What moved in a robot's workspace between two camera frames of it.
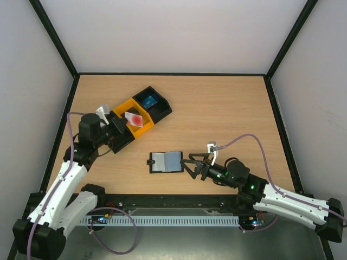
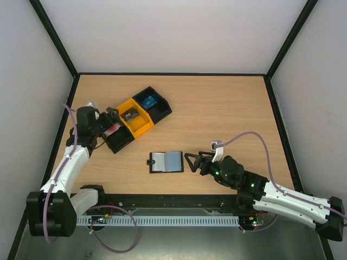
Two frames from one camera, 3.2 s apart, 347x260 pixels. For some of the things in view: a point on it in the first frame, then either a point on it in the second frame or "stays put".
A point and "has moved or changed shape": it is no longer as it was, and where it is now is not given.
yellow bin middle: (132, 106) stays put
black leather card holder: (162, 162) stays put
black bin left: (120, 141) stays put
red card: (134, 119) has moved or changed shape
